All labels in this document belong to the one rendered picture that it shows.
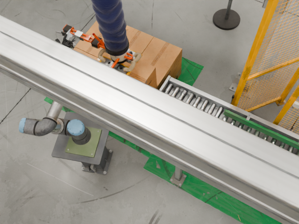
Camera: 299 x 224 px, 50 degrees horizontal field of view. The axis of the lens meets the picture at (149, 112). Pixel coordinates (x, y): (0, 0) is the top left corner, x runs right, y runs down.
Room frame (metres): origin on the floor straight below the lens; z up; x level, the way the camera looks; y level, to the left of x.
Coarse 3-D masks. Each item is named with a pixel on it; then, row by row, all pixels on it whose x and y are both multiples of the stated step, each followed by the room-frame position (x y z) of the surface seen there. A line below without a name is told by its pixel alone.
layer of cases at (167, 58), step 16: (96, 32) 2.81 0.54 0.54; (128, 32) 2.74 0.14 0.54; (144, 32) 2.71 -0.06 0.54; (80, 48) 2.59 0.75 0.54; (96, 48) 2.56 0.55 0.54; (144, 48) 2.46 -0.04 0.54; (160, 48) 2.43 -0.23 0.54; (176, 48) 2.40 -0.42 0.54; (160, 64) 2.20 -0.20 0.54; (176, 64) 2.27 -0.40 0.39; (160, 80) 1.98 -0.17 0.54
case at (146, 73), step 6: (108, 54) 2.14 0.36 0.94; (138, 66) 1.93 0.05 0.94; (144, 66) 1.92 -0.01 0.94; (150, 66) 1.91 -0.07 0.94; (132, 72) 1.87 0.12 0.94; (138, 72) 1.86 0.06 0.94; (144, 72) 1.85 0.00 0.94; (150, 72) 1.84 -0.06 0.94; (138, 78) 1.79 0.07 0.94; (144, 78) 1.78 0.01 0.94; (150, 78) 1.81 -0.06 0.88; (156, 78) 1.89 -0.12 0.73; (150, 84) 1.80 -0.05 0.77; (156, 84) 1.89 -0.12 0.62
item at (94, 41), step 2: (94, 38) 2.10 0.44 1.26; (100, 38) 2.09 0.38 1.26; (92, 40) 2.08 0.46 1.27; (94, 40) 2.08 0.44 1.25; (96, 40) 2.08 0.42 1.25; (102, 40) 2.08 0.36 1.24; (92, 42) 2.06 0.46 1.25; (94, 42) 2.06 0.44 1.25; (96, 42) 2.06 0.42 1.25; (98, 42) 2.05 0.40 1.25; (92, 44) 2.06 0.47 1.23; (94, 44) 2.03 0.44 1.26; (96, 44) 2.03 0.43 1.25; (98, 44) 2.02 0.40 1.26; (92, 46) 2.05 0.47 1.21; (94, 46) 2.03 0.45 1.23; (96, 46) 2.03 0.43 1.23; (98, 46) 2.02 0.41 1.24
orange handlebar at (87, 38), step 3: (72, 30) 2.26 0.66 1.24; (75, 30) 2.25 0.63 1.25; (72, 33) 2.21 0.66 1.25; (81, 36) 2.16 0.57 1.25; (87, 36) 2.14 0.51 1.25; (90, 36) 2.14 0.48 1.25; (84, 39) 2.12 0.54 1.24; (87, 39) 2.11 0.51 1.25; (90, 39) 2.13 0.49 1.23; (90, 42) 2.08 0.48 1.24; (99, 45) 2.02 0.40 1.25; (102, 45) 2.02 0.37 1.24; (129, 54) 1.87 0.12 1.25; (126, 57) 1.84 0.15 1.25; (129, 57) 1.83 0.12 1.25; (132, 57) 1.83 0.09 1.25; (117, 60) 1.82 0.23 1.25; (114, 63) 1.79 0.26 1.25; (111, 66) 1.76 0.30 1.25; (114, 66) 1.76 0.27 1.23
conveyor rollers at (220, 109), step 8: (168, 88) 1.85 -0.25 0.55; (176, 88) 1.84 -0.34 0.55; (192, 96) 1.72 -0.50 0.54; (208, 112) 1.49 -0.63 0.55; (216, 112) 1.49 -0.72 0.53; (224, 120) 1.37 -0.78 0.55; (232, 120) 1.36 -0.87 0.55; (248, 128) 1.25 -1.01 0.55; (264, 136) 1.14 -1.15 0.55; (280, 144) 1.03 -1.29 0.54
